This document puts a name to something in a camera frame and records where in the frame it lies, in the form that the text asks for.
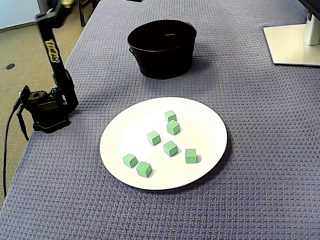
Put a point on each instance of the green cube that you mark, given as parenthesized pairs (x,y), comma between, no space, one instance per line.
(170,115)
(130,160)
(153,138)
(170,148)
(173,127)
(144,169)
(191,156)

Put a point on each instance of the white round plate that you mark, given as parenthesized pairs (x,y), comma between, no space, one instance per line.
(200,130)

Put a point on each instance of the black round floor cover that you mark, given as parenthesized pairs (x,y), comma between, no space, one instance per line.
(10,66)

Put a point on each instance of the black monitor screen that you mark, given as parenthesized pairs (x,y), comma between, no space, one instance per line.
(312,3)

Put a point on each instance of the black metal bucket container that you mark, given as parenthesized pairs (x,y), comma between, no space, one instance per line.
(162,62)

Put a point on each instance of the blue woven table cloth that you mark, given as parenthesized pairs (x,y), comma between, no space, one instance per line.
(250,150)

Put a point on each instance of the dark chair frame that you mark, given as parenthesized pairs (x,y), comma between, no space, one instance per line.
(83,17)

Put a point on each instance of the white monitor stand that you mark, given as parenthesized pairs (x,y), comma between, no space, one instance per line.
(287,45)

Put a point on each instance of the black robot arm with stickers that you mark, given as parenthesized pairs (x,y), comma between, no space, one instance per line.
(58,75)

